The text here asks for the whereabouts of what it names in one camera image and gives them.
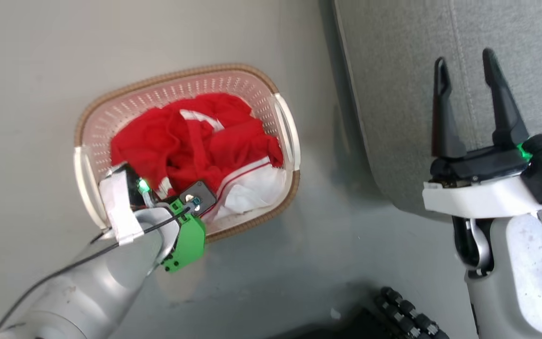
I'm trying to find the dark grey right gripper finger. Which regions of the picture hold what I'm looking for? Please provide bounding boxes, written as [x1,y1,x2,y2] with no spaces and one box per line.
[482,48,529,149]
[432,56,467,158]

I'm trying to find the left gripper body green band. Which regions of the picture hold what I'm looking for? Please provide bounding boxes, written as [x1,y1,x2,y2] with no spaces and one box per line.
[99,163,206,274]

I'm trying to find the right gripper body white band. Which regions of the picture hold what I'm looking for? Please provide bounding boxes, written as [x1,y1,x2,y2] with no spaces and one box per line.
[422,145,542,219]

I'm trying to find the red and white garment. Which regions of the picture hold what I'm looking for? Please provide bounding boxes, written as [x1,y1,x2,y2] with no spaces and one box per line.
[110,93,287,223]

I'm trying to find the cream perforated laundry basket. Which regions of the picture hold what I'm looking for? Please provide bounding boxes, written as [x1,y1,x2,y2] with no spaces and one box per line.
[73,64,301,243]

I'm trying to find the grey fabric sofa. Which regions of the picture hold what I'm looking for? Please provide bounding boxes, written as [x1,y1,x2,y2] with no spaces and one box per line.
[332,0,542,223]

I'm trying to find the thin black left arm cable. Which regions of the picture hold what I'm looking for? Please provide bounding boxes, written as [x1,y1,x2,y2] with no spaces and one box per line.
[0,202,196,336]

